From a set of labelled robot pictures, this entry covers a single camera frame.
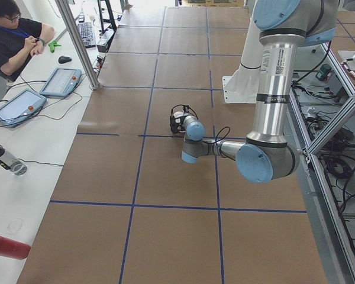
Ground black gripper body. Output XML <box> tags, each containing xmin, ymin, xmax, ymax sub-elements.
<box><xmin>169</xmin><ymin>104</ymin><xmax>191</xmax><ymax>134</ymax></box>

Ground white smiley enamel mug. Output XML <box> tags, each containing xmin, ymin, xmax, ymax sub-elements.
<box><xmin>173</xmin><ymin>111</ymin><xmax>185</xmax><ymax>133</ymax></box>

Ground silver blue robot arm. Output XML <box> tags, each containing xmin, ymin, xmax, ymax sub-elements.
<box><xmin>170</xmin><ymin>1</ymin><xmax>339</xmax><ymax>183</ymax></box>

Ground white desk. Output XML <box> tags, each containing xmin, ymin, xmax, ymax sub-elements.
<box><xmin>0</xmin><ymin>0</ymin><xmax>113</xmax><ymax>284</ymax></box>

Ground far blue teach pendant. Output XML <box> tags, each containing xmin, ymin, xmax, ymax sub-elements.
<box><xmin>39</xmin><ymin>68</ymin><xmax>82</xmax><ymax>98</ymax></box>

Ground blue teach pendant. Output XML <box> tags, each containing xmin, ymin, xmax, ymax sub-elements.
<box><xmin>39</xmin><ymin>68</ymin><xmax>82</xmax><ymax>98</ymax></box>
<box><xmin>0</xmin><ymin>89</ymin><xmax>47</xmax><ymax>127</ymax></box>

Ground black keyboard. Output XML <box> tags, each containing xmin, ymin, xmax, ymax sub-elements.
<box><xmin>77</xmin><ymin>22</ymin><xmax>96</xmax><ymax>48</ymax></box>

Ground black computer mouse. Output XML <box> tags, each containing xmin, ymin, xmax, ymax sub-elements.
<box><xmin>58</xmin><ymin>56</ymin><xmax>72</xmax><ymax>64</ymax></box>

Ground green plastic tool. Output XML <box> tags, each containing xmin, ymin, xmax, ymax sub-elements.
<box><xmin>48</xmin><ymin>41</ymin><xmax>62</xmax><ymax>53</ymax></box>

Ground near blue teach pendant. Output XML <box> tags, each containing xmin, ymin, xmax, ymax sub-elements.
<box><xmin>0</xmin><ymin>89</ymin><xmax>47</xmax><ymax>127</ymax></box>

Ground clear water bottle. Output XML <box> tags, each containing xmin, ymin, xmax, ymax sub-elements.
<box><xmin>0</xmin><ymin>145</ymin><xmax>27</xmax><ymax>176</ymax></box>

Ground seated person in black shirt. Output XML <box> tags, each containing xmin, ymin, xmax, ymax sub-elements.
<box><xmin>0</xmin><ymin>1</ymin><xmax>54</xmax><ymax>82</ymax></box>

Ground red bottle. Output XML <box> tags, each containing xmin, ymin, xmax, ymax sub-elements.
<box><xmin>0</xmin><ymin>235</ymin><xmax>31</xmax><ymax>260</ymax></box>

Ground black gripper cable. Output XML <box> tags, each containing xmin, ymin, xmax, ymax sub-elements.
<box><xmin>206</xmin><ymin>126</ymin><xmax>231</xmax><ymax>159</ymax></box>

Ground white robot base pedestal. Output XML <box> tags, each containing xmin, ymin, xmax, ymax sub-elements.
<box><xmin>222</xmin><ymin>1</ymin><xmax>263</xmax><ymax>104</ymax></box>

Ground aluminium frame post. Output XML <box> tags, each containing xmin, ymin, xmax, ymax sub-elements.
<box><xmin>55</xmin><ymin>0</ymin><xmax>100</xmax><ymax>90</ymax></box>

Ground tangled black cables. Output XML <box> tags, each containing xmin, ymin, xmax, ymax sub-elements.
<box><xmin>289</xmin><ymin>38</ymin><xmax>355</xmax><ymax>267</ymax></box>

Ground aluminium frame rail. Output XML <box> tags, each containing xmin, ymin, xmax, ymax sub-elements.
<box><xmin>289</xmin><ymin>44</ymin><xmax>355</xmax><ymax>283</ymax></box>

